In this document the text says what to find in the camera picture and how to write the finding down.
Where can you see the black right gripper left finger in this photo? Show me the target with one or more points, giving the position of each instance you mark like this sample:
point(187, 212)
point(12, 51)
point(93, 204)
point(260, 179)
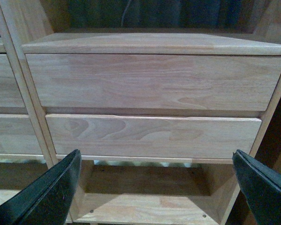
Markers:
point(48, 199)

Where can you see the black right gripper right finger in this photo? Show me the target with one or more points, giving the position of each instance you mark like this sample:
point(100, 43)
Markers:
point(261, 187)

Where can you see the right wooden shelf unit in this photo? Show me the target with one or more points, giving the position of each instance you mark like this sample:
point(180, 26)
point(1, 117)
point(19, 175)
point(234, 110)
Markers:
point(156, 113)

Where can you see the wooden shelf unit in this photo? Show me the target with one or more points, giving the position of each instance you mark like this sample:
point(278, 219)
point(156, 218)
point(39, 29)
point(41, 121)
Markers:
point(156, 113)
point(21, 22)

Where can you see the left wooden shelf unit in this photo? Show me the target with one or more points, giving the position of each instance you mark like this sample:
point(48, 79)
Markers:
point(21, 22)

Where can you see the left lower wooden drawer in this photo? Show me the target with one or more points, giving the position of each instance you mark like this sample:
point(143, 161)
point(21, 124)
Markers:
point(17, 135)

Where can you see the wooden drawer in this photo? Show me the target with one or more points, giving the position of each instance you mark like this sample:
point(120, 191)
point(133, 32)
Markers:
point(152, 137)
point(17, 135)
point(10, 95)
point(224, 83)

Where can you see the right lower wooden drawer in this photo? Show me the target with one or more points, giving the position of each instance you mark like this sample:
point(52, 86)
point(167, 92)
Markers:
point(152, 137)

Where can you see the left upper wooden drawer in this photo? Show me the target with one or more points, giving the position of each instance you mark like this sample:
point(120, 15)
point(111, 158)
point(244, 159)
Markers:
point(10, 95)

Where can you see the right upper wooden drawer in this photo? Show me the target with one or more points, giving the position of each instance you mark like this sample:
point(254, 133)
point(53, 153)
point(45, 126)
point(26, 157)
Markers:
point(224, 83)

